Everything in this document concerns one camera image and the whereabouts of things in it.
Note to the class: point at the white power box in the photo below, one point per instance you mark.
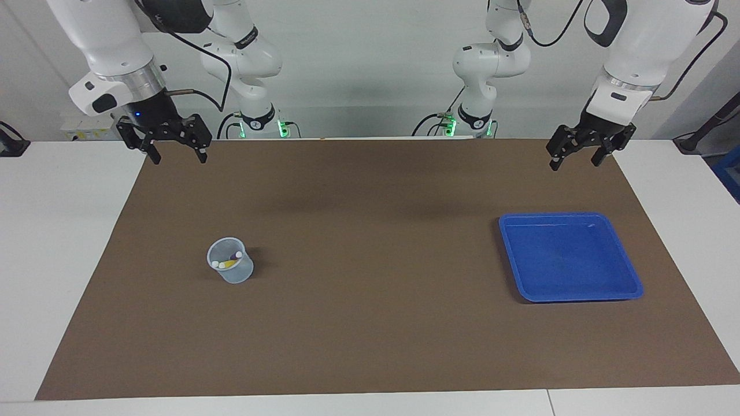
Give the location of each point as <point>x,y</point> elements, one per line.
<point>92,127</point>

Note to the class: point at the translucent plastic cup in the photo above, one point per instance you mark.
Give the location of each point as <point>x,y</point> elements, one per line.
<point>237,274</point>

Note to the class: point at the black table clamp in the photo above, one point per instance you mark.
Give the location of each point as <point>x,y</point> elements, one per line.
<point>11,147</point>

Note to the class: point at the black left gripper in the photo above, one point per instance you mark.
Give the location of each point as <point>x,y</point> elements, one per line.
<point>601,128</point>

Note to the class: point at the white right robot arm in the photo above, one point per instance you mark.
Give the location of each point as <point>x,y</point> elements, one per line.
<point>110,34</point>

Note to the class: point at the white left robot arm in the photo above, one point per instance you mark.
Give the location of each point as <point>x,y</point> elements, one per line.
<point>647,34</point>

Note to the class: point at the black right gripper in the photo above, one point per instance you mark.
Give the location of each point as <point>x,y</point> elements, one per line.
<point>153,115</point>

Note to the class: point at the yellow marker pen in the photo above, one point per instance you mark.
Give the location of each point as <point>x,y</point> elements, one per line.
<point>229,263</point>

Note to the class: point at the blue plastic tray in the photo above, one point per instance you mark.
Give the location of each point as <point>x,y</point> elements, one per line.
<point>569,260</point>

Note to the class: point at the brown table mat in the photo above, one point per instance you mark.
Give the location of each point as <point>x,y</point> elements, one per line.
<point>370,323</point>

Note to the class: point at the black stand pole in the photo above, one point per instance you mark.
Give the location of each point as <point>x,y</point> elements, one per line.
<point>694,138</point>

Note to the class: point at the blue crate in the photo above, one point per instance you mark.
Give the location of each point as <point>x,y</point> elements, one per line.
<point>729,176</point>

